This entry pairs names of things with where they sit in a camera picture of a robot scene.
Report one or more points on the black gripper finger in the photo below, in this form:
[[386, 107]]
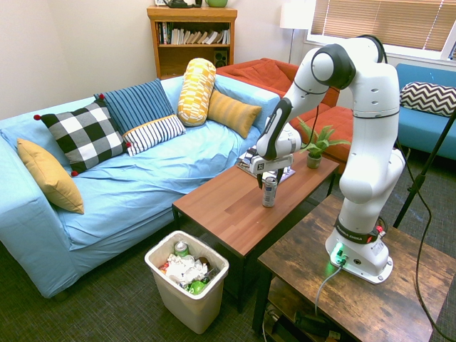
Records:
[[279, 174], [259, 180]]

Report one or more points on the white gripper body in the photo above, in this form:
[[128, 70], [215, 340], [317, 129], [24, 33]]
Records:
[[265, 165]]

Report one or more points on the silver blue drink can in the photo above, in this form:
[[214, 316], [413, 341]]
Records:
[[269, 194]]

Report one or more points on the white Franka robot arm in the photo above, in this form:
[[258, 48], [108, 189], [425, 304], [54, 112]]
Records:
[[374, 124]]

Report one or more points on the green drink can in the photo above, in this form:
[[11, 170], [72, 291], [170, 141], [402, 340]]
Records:
[[181, 249]]

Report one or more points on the crumpled white paper trash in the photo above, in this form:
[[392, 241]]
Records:
[[183, 270]]

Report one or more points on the white plastic trash bin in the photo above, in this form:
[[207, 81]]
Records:
[[192, 313]]

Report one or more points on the light cover magazine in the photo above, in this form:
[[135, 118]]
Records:
[[289, 173]]

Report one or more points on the magazines on table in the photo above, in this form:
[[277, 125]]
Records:
[[245, 164]]

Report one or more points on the potted green fern plant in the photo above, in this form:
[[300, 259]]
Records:
[[314, 161]]

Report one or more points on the reddish wood coffee table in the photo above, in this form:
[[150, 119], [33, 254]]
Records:
[[228, 210]]

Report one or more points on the mustard striped pillow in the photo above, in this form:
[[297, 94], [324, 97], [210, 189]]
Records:
[[231, 114]]

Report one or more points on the yellow white patterned bolster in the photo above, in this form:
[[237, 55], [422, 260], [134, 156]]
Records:
[[196, 92]]

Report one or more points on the small black speaker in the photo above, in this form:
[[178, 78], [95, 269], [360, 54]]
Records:
[[221, 58]]

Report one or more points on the light blue sofa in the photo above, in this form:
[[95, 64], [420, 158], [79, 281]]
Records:
[[142, 185]]

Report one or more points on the green snack wrapper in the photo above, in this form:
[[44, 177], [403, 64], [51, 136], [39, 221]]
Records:
[[196, 286]]

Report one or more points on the red orange wrapper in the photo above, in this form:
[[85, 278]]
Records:
[[164, 266]]

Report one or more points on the wooden bookshelf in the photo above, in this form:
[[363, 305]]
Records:
[[192, 58]]

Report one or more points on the blue striped pillow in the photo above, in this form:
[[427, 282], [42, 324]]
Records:
[[142, 103]]

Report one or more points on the black tripod stand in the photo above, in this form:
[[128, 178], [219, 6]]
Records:
[[420, 180]]

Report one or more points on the black power adapter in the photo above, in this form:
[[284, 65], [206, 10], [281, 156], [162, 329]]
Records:
[[310, 319]]

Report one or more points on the rustic dark wood table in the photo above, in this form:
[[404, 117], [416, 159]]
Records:
[[356, 303]]

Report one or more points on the blue armchair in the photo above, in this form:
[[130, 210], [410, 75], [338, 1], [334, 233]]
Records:
[[424, 132]]

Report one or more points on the white shade floor lamp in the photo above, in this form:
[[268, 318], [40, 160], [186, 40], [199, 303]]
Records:
[[295, 18]]

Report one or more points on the white spine book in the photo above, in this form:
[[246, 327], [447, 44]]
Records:
[[181, 36], [175, 36]]

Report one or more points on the dark spine book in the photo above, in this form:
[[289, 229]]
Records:
[[161, 33], [168, 32]]

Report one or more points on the black white chevron pillow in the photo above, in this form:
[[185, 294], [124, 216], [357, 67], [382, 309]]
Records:
[[427, 98]]

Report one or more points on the green round pot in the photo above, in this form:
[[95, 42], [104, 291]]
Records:
[[216, 3]]

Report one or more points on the black white checkered pillow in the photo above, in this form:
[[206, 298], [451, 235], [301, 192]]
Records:
[[85, 137]]

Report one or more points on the wooden window blinds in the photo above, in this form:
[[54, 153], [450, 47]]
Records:
[[374, 21]]

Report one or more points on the black white shelf object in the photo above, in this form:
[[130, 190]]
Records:
[[178, 3]]

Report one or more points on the plain mustard pillow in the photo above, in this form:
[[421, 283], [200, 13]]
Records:
[[50, 178]]

